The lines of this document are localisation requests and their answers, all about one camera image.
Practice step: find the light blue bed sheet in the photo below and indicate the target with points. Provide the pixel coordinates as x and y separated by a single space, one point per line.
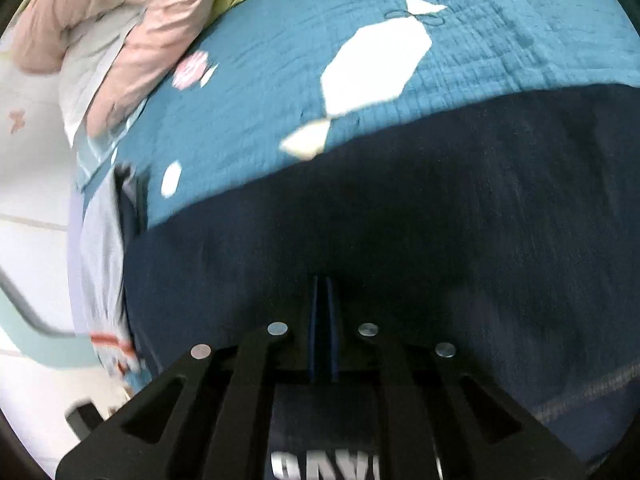
100 270

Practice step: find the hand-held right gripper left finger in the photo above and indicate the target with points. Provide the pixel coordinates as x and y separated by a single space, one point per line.
314 330

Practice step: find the navy blue garment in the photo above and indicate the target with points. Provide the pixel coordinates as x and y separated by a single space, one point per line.
450 240

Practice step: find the pink padded jacket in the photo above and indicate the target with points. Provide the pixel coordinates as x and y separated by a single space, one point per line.
125 35

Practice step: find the small black object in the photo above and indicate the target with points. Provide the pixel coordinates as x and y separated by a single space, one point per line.
85 417

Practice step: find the teal printed blanket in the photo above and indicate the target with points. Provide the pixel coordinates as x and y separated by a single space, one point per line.
310 60

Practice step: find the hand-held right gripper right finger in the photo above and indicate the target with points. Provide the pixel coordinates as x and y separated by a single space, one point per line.
332 330

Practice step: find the pale green curved frame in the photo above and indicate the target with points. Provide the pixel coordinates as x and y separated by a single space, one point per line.
35 330

